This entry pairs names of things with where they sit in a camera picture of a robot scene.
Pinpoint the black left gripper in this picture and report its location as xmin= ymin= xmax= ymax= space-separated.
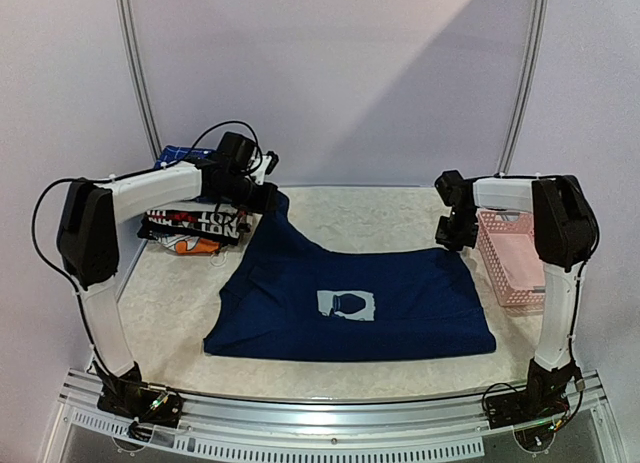
xmin=218 ymin=174 xmax=279 ymax=215

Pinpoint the pink plastic laundry basket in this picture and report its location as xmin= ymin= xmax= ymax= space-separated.
xmin=477 ymin=209 xmax=545 ymax=316

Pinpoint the dark blue garment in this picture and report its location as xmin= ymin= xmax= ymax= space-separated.
xmin=203 ymin=194 xmax=497 ymax=363

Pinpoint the blue plaid flannel shirt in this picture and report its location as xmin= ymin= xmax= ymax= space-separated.
xmin=154 ymin=145 xmax=215 ymax=169

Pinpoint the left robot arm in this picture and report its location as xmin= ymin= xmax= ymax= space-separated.
xmin=30 ymin=122 xmax=279 ymax=417

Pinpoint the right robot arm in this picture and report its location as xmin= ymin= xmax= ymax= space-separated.
xmin=435 ymin=170 xmax=600 ymax=374

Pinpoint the black shirt with white letters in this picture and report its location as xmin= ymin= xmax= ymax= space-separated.
xmin=137 ymin=210 xmax=251 ymax=245

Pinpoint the orange white printed shirt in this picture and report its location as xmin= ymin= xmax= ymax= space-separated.
xmin=155 ymin=235 xmax=243 ymax=257

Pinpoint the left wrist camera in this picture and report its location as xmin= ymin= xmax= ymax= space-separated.
xmin=249 ymin=151 xmax=279 ymax=185

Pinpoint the right aluminium frame post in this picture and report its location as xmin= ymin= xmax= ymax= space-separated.
xmin=497 ymin=0 xmax=548 ymax=174

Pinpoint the aluminium frame post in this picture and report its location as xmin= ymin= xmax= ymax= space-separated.
xmin=497 ymin=0 xmax=548 ymax=174
xmin=116 ymin=0 xmax=162 ymax=158

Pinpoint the aluminium front rail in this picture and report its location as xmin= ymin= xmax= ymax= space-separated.
xmin=43 ymin=370 xmax=626 ymax=462

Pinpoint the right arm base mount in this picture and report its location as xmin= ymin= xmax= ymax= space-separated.
xmin=481 ymin=359 xmax=586 ymax=445

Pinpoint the left aluminium frame post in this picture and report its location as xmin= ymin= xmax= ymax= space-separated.
xmin=116 ymin=0 xmax=162 ymax=158

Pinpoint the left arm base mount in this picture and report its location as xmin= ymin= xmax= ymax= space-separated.
xmin=93 ymin=362 xmax=184 ymax=442

